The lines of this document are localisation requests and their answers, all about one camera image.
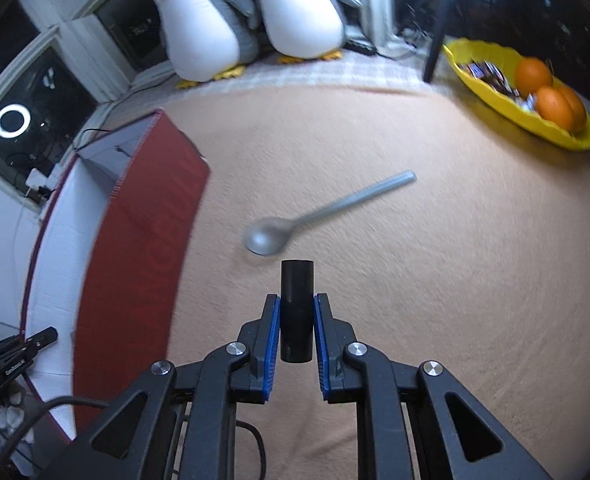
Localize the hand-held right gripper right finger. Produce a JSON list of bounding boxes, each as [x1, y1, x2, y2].
[[313, 291, 553, 480]]

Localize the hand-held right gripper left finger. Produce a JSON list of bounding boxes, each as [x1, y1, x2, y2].
[[37, 294, 282, 480]]

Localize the metal spoon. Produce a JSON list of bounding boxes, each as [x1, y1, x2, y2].
[[243, 170, 417, 256]]

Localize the black tube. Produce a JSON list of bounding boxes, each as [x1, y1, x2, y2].
[[280, 259, 316, 364]]

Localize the yellow bowl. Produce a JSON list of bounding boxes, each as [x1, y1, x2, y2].
[[441, 37, 590, 152]]

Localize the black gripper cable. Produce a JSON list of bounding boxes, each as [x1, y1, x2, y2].
[[2, 396, 267, 480]]

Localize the orange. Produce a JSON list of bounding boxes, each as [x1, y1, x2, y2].
[[534, 86, 576, 131], [558, 86, 588, 133], [515, 57, 554, 97]]

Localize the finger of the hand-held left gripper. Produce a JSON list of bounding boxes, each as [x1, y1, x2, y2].
[[0, 326, 59, 361]]

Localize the white window frame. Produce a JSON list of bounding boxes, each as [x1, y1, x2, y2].
[[0, 0, 406, 211]]

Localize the large penguin plush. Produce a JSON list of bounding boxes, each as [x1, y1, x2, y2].
[[147, 0, 258, 91]]

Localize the red cardboard box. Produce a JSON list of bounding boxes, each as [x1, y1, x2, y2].
[[20, 107, 212, 443]]

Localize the candy bars and wrapped sweets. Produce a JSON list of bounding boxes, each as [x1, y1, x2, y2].
[[478, 60, 507, 92]]

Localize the white crumpled bag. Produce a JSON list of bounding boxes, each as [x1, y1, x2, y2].
[[0, 395, 30, 476]]

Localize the small penguin plush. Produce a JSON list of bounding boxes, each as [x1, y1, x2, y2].
[[251, 0, 363, 65]]

